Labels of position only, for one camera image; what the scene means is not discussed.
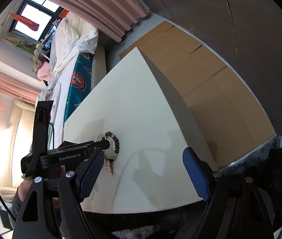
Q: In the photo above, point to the orange hanging garment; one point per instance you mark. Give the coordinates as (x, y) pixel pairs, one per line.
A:
(27, 22)

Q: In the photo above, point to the pink curtain right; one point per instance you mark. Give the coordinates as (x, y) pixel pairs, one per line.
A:
(112, 17)

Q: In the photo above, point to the pink plush toy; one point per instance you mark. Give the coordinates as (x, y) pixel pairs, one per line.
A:
(44, 72)

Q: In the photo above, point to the white low table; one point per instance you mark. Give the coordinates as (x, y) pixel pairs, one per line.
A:
(137, 103)

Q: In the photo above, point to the window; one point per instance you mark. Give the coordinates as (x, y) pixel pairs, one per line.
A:
(42, 12)

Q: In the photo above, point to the cardboard floor sheets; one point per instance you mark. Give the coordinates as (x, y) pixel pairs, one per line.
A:
(228, 114)

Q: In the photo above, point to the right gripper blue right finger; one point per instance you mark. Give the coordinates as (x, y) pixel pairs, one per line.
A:
(234, 208)

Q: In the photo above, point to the white tassel pendant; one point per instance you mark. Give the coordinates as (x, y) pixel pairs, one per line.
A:
(108, 166)

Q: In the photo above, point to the white duvet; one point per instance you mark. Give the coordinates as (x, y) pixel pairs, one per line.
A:
(73, 36)

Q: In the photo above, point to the small white side table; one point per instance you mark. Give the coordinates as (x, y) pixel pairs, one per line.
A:
(40, 52)

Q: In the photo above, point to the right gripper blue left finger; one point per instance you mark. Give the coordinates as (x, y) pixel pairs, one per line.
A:
(37, 219)

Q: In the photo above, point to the beige headboard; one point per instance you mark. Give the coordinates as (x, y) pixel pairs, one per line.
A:
(20, 135)

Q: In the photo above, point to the pink curtain left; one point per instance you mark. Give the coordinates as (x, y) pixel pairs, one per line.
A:
(18, 90)

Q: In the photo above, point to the green hanging garment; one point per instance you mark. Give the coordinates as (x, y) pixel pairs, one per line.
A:
(24, 45)

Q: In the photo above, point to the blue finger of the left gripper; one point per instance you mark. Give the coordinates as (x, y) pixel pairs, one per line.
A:
(103, 144)

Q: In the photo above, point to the pink curtain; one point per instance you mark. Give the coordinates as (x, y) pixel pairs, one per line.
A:
(112, 17)
(18, 90)

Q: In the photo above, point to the bed with teal sheet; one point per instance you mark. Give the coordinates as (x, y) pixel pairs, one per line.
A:
(69, 89)

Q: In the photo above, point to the dark wooden wardrobe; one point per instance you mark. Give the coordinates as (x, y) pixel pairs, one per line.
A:
(247, 34)

